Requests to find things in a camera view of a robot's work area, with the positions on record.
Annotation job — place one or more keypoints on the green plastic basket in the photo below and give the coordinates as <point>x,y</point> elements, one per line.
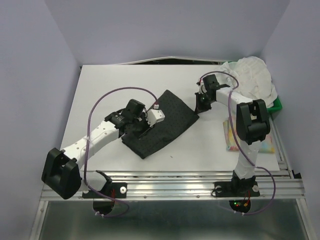
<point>277,106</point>

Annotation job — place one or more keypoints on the aluminium rail frame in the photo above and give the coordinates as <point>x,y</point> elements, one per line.
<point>179,203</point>

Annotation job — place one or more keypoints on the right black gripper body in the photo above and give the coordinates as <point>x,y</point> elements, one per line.
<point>203,103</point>

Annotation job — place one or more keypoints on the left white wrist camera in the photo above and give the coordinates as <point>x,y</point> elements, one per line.
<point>154,116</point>

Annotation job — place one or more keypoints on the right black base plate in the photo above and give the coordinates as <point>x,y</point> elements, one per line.
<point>225,189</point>

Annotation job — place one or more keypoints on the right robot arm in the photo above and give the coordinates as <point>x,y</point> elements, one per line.
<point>248,120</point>

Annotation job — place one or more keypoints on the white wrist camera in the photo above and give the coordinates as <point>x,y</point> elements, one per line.
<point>154,116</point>
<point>201,87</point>

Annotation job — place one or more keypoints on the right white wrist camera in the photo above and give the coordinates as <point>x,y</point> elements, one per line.
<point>201,87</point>

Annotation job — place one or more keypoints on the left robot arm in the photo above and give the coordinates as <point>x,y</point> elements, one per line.
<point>66,170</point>

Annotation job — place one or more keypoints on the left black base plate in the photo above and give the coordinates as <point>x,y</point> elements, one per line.
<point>116,190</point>

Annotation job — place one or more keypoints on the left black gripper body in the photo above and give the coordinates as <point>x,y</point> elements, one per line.
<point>139,123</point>

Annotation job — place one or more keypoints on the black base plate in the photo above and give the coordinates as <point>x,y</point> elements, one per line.
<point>225,189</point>
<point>116,190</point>

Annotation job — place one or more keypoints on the floral pastel skirt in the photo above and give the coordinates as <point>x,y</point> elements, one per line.
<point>267,146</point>

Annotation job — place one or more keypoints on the white skirt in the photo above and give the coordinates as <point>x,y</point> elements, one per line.
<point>254,79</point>

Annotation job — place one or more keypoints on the dark grey dotted skirt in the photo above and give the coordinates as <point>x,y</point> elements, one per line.
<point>178,118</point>

